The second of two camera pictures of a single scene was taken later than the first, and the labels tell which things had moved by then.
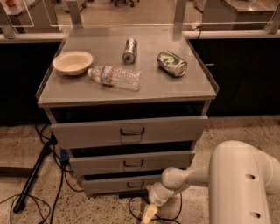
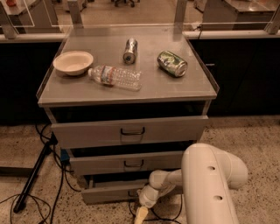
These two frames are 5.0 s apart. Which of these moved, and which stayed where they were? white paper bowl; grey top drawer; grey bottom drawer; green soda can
Moved: grey bottom drawer
Stayed: white paper bowl; grey top drawer; green soda can
